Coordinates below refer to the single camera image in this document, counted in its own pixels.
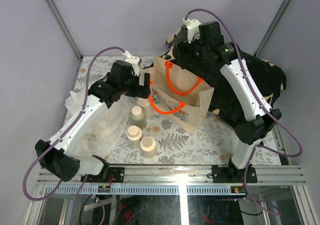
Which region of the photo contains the wide cream jar wooden lid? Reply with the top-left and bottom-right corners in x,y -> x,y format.
140,136 -> 157,159

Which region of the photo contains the white crumpled cloth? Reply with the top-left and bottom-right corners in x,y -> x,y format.
74,95 -> 134,159

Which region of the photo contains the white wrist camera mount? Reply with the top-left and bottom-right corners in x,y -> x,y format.
122,50 -> 142,77
182,18 -> 201,44

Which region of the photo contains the grey slotted cable duct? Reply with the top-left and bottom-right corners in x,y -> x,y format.
55,185 -> 246,196

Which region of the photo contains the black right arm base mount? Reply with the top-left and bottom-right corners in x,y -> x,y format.
211,164 -> 258,184

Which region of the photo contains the green bottle wooden cap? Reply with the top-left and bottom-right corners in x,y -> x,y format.
130,106 -> 147,130

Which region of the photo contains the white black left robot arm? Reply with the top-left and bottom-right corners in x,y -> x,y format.
35,60 -> 151,183

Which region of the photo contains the aluminium front rail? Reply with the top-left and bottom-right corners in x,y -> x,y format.
37,163 -> 307,186

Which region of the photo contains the aluminium corner frame post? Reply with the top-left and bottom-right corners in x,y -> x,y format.
44,0 -> 83,60
253,0 -> 292,57

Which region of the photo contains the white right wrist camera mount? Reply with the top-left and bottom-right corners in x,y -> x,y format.
182,18 -> 201,44

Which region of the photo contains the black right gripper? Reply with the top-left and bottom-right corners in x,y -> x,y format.
175,35 -> 210,70

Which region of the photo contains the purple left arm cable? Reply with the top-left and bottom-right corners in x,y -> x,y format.
22,46 -> 128,225

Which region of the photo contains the cream bottle wooden cap front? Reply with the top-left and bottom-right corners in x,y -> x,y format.
126,125 -> 142,149

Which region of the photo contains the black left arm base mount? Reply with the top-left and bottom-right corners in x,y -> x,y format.
86,166 -> 125,184

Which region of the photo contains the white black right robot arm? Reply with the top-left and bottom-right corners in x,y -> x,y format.
176,18 -> 282,183

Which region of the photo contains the beige canvas tote bag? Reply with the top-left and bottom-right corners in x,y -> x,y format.
143,56 -> 214,135

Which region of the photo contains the cream bottle wooden cap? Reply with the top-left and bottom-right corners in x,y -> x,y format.
137,97 -> 154,118
126,125 -> 142,149

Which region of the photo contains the aluminium corner frame post left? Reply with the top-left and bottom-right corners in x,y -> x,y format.
44,0 -> 83,60

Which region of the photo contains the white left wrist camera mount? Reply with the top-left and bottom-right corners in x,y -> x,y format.
122,50 -> 142,77

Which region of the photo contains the black plush flower pillow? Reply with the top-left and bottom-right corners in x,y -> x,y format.
162,24 -> 287,128

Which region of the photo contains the aluminium corner frame post right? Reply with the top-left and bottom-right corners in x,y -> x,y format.
253,0 -> 292,57

